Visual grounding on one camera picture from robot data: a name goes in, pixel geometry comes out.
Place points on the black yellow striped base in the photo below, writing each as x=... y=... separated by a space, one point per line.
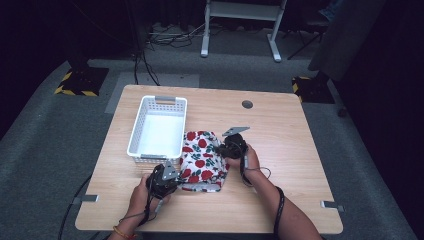
x=313 y=90
x=83 y=81

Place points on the white plastic basket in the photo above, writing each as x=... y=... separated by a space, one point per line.
x=161 y=135

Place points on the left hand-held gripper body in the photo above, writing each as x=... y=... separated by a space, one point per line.
x=161 y=183

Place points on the person's right hand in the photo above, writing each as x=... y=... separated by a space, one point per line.
x=251 y=163

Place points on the white red floral garment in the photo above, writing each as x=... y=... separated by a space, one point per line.
x=201 y=163

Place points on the person's left hand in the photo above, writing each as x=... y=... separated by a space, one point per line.
x=140 y=200

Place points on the white metal stand frame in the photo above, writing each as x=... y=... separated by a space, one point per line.
x=205 y=40

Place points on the grey metal table bracket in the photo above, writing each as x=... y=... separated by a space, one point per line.
x=333 y=205
x=88 y=198

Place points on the grey curtain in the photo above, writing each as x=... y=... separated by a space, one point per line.
x=343 y=40

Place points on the blue cloth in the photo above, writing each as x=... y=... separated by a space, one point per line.
x=331 y=10

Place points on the dark chair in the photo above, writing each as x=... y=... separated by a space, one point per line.
x=313 y=25

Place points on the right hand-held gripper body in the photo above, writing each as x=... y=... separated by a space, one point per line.
x=235 y=146

